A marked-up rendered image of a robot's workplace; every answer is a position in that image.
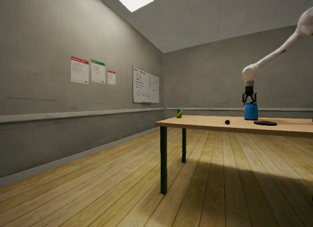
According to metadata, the black round disc with center stud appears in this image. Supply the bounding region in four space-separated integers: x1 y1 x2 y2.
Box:
254 121 277 126

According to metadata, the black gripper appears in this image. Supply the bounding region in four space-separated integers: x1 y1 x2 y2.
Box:
242 86 256 108

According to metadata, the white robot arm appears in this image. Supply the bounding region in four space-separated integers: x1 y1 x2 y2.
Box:
242 7 313 87

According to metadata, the green and yellow drink can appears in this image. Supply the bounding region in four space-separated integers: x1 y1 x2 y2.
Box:
176 108 182 118

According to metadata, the blue kettle with black handle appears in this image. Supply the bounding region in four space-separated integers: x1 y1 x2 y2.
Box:
244 102 258 121

